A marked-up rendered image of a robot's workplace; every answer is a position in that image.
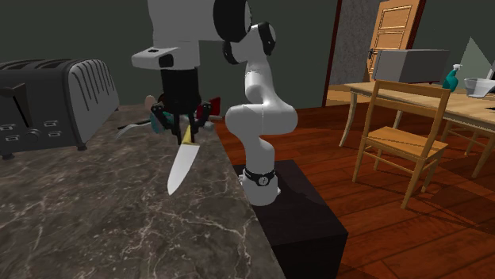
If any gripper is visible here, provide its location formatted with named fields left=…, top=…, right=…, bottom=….
left=150, top=68, right=213, bottom=146

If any teal object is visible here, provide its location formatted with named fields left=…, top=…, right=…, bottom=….
left=150, top=111, right=176, bottom=135

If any red object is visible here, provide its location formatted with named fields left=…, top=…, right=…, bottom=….
left=195, top=97, right=222, bottom=120

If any silver fork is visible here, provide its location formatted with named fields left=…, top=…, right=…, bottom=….
left=114, top=120, right=155, bottom=140

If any black and silver toaster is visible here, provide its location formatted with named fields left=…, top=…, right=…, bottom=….
left=0, top=58, right=121, bottom=161

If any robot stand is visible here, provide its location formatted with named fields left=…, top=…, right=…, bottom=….
left=232, top=159, right=349, bottom=279

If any wooden chair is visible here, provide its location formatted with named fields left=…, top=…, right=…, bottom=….
left=351, top=79, right=452, bottom=210

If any wooden panel door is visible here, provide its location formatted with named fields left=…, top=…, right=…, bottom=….
left=364, top=0, right=427, bottom=83

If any wooden dining table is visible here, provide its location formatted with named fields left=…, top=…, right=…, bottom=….
left=339, top=48, right=495, bottom=179

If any yellow-handled kitchen knife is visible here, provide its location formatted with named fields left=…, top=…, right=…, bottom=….
left=166, top=124, right=201, bottom=197

